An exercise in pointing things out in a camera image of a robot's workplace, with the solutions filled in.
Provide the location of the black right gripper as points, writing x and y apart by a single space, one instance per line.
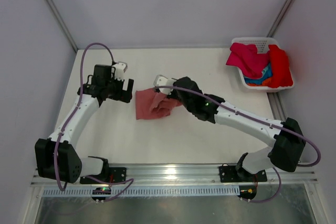
172 94

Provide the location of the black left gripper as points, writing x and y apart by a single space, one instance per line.
125 95

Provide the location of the salmon pink t shirt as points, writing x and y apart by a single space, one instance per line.
151 105

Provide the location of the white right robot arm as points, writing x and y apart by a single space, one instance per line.
284 147

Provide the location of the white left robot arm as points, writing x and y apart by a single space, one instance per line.
56 156

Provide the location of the magenta t shirt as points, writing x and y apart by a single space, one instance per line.
248 60

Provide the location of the orange garment in basket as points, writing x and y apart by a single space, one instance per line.
258 82

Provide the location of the blue garment in basket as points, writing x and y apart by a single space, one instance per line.
266 73

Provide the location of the red t shirt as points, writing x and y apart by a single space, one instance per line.
279 61

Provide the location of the white perforated plastic basket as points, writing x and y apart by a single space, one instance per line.
262 44

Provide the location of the right black controller board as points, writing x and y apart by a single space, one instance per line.
247 192

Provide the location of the black controller board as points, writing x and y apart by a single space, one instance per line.
101 193
247 192

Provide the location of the left black controller board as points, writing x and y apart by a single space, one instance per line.
101 193

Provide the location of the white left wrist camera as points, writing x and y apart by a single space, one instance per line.
118 70

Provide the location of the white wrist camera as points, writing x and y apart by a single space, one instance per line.
118 70
162 84

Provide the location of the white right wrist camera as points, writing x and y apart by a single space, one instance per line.
162 84

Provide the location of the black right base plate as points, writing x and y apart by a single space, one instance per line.
229 174

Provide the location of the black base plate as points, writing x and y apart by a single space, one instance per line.
115 175
229 174

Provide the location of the right side aluminium rail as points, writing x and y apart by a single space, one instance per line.
276 105

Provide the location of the aluminium mounting rail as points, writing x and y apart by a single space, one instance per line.
207 174

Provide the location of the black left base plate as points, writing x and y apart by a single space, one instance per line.
115 175

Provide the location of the slotted grey cable duct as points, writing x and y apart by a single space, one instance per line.
151 191

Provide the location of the right aluminium corner post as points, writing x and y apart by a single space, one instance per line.
280 17

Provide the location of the aluminium corner post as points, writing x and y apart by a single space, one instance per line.
61 23
280 17

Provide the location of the left aluminium corner post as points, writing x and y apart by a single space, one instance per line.
61 23

